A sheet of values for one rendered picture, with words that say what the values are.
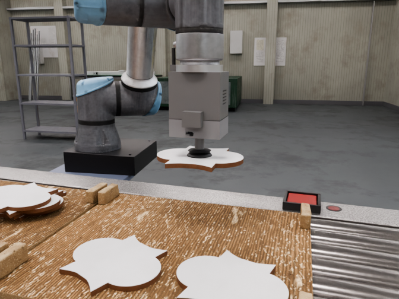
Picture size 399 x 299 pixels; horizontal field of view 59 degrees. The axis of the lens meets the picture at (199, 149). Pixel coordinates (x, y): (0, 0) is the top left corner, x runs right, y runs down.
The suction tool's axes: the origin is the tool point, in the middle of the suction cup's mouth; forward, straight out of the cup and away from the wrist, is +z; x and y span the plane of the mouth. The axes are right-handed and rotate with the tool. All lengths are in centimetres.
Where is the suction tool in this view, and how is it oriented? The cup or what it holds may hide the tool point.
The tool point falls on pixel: (199, 162)
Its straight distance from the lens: 60.4
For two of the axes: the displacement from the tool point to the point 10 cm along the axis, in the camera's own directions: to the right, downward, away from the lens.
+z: 0.0, 9.7, 2.4
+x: 2.8, -2.3, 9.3
